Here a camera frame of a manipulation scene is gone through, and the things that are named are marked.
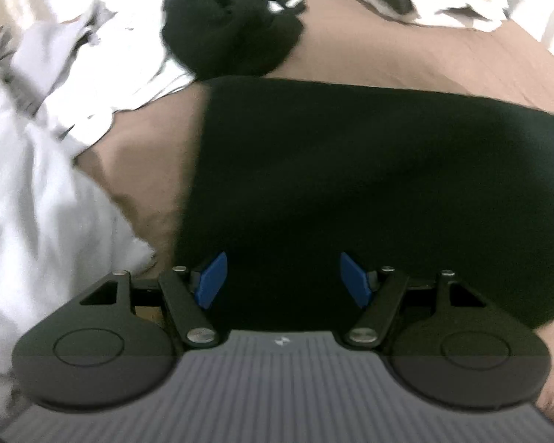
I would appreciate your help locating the black sweater garment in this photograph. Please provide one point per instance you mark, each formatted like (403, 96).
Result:
(291, 174)

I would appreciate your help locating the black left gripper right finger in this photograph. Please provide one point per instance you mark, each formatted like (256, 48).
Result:
(443, 340)

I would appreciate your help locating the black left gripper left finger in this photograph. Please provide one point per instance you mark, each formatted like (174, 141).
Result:
(120, 339)

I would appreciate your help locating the crumpled white grey clothes pile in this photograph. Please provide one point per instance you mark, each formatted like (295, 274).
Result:
(60, 88)

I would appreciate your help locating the crumpled black garment with white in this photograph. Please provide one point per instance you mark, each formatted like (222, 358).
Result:
(214, 38)

